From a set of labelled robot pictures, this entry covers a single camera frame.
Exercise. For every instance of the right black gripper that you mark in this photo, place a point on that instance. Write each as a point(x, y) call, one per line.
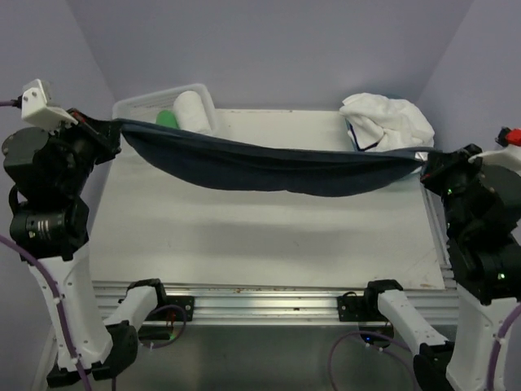
point(441, 161)

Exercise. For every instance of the green rolled towel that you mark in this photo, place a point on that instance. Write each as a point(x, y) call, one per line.
point(167, 118)

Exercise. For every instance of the white towel pile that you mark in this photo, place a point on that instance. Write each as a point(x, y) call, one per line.
point(377, 123)

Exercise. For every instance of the aluminium mounting rail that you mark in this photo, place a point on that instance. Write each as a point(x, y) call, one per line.
point(267, 306)

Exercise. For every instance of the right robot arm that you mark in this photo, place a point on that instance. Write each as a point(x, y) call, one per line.
point(480, 193)

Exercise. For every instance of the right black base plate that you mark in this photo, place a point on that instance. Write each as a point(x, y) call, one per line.
point(353, 308)

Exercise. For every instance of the dark blue towel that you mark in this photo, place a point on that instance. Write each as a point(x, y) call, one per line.
point(221, 164)

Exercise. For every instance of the white plastic basket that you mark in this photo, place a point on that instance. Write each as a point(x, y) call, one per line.
point(145, 107)

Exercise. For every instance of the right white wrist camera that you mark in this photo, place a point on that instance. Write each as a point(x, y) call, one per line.
point(504, 146)

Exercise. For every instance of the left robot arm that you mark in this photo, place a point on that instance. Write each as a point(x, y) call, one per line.
point(49, 169)

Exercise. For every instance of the white rolled towel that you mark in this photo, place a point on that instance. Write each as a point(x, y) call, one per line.
point(188, 108)

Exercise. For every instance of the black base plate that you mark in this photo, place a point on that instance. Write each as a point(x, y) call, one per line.
point(175, 308)
point(353, 308)

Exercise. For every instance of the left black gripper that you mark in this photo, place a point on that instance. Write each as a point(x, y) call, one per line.
point(105, 133)

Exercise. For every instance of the teal plastic basin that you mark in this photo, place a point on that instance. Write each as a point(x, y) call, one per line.
point(376, 175)

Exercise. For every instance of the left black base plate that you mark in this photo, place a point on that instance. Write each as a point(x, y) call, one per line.
point(175, 308)

